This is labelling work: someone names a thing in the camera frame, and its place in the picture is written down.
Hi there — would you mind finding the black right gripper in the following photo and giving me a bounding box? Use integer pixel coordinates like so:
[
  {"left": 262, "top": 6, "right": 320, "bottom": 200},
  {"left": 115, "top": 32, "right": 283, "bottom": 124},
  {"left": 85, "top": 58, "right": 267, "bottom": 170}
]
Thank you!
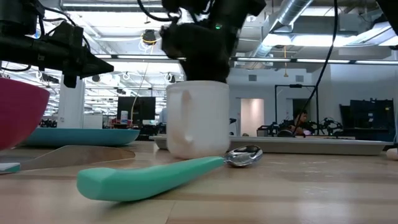
[{"left": 160, "top": 23, "right": 239, "bottom": 83}]

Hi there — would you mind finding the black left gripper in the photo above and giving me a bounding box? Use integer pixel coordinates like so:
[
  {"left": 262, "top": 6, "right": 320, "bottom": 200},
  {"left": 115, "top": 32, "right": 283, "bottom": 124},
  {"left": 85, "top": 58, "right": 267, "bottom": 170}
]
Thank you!
[{"left": 0, "top": 35, "right": 114, "bottom": 89}]

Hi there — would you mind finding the white ceramic mug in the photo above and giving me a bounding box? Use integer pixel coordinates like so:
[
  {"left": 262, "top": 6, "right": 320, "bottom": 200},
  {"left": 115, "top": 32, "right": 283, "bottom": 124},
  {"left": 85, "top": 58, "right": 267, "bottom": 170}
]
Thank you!
[{"left": 165, "top": 80, "right": 231, "bottom": 161}]

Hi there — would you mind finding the teal plate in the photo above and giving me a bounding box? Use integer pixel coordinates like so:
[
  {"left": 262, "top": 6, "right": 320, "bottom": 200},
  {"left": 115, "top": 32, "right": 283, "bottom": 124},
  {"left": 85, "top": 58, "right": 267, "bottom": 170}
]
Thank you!
[{"left": 23, "top": 128, "right": 141, "bottom": 148}]

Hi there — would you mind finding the magenta bowl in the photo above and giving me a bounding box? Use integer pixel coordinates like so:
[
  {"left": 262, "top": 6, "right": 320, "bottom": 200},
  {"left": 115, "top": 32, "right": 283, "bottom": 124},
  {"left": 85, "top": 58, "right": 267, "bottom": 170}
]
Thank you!
[{"left": 0, "top": 77, "right": 51, "bottom": 151}]

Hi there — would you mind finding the spoon with teal handle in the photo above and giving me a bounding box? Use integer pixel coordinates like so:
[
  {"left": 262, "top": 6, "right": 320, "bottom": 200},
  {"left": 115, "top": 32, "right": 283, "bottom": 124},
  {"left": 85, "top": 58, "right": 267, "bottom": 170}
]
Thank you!
[{"left": 76, "top": 144, "right": 264, "bottom": 202}]

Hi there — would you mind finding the beige cloth napkin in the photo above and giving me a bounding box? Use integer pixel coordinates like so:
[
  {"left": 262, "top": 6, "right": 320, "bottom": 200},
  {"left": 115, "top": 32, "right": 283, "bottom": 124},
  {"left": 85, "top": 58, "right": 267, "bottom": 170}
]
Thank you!
[{"left": 385, "top": 147, "right": 398, "bottom": 162}]

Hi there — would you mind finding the grey serving tray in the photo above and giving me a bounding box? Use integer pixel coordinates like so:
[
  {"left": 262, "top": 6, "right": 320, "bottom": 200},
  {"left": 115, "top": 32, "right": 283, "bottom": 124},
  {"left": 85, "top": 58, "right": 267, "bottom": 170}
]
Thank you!
[{"left": 149, "top": 134, "right": 389, "bottom": 157}]

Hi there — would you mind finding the white pillar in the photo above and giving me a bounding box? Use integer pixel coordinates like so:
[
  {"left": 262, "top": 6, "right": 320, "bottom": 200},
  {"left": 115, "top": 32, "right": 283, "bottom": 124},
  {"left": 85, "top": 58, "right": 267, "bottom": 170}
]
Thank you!
[{"left": 57, "top": 74, "right": 87, "bottom": 130}]

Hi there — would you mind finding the white board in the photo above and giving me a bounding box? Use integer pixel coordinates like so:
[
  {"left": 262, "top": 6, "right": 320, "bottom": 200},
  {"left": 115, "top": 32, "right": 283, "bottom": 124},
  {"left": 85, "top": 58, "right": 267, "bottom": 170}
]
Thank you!
[{"left": 82, "top": 114, "right": 104, "bottom": 129}]

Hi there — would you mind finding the person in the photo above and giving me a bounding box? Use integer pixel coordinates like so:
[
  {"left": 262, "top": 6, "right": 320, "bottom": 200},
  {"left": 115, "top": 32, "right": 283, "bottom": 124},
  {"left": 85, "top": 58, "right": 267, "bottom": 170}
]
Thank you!
[
  {"left": 294, "top": 109, "right": 313, "bottom": 137},
  {"left": 157, "top": 107, "right": 168, "bottom": 126}
]

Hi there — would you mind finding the black computer monitor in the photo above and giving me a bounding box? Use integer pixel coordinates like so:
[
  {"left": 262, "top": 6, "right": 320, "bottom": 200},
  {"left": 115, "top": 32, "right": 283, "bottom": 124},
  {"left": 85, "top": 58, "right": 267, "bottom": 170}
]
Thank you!
[{"left": 117, "top": 96, "right": 157, "bottom": 126}]

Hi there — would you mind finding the long ceiling light strip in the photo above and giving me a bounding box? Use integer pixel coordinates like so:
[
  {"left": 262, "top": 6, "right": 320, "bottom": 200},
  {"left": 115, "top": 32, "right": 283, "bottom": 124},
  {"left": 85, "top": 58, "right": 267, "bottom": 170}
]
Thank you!
[{"left": 93, "top": 53, "right": 398, "bottom": 65}]

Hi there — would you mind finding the black cabinet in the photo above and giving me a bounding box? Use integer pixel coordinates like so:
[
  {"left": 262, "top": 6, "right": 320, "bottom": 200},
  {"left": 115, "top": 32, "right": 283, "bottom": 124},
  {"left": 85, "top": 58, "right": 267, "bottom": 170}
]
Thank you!
[{"left": 338, "top": 98, "right": 396, "bottom": 142}]

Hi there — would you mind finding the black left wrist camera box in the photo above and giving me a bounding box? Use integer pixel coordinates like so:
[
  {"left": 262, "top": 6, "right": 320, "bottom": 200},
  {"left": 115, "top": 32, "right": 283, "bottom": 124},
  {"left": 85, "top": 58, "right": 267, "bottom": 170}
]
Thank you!
[{"left": 46, "top": 21, "right": 85, "bottom": 47}]

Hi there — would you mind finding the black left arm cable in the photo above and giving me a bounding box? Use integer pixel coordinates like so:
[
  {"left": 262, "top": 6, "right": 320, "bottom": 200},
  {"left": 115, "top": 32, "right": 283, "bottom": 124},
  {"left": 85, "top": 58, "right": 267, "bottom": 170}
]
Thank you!
[{"left": 36, "top": 5, "right": 91, "bottom": 52}]

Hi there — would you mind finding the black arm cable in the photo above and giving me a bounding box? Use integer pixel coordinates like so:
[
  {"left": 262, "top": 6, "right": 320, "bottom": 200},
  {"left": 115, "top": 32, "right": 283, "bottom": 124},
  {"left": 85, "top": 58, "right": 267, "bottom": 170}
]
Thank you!
[
  {"left": 292, "top": 0, "right": 339, "bottom": 134},
  {"left": 136, "top": 0, "right": 183, "bottom": 23},
  {"left": 36, "top": 5, "right": 91, "bottom": 52}
]

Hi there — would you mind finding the black ceiling cable reel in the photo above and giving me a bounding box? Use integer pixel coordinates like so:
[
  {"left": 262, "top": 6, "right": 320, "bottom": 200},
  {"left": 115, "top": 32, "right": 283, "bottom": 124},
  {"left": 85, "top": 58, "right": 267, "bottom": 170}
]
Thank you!
[{"left": 142, "top": 29, "right": 158, "bottom": 46}]

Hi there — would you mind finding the yellow hanging cord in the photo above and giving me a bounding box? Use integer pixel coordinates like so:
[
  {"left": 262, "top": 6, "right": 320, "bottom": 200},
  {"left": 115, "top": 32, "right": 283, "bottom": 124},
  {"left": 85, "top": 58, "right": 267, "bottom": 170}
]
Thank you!
[{"left": 282, "top": 45, "right": 289, "bottom": 78}]

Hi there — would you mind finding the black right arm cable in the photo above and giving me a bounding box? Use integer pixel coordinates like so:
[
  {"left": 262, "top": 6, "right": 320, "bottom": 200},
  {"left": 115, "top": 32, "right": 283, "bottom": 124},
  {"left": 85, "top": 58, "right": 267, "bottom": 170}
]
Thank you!
[
  {"left": 292, "top": 0, "right": 339, "bottom": 134},
  {"left": 136, "top": 0, "right": 183, "bottom": 23}
]

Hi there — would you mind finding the knife with teal handle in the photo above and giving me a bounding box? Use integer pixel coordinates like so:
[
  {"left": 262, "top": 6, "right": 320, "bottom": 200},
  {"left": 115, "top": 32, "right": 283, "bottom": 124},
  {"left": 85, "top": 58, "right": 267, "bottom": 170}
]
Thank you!
[{"left": 0, "top": 144, "right": 136, "bottom": 175}]

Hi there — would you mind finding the black metal station frame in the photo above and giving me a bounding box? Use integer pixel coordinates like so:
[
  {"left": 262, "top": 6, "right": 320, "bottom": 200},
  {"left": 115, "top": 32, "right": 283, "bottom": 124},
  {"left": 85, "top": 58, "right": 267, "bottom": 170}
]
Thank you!
[{"left": 274, "top": 83, "right": 320, "bottom": 136}]

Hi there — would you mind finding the silver ceiling duct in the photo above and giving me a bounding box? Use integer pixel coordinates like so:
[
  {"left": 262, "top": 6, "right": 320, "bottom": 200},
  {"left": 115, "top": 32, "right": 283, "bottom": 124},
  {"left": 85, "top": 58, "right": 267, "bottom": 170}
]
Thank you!
[{"left": 248, "top": 0, "right": 313, "bottom": 58}]

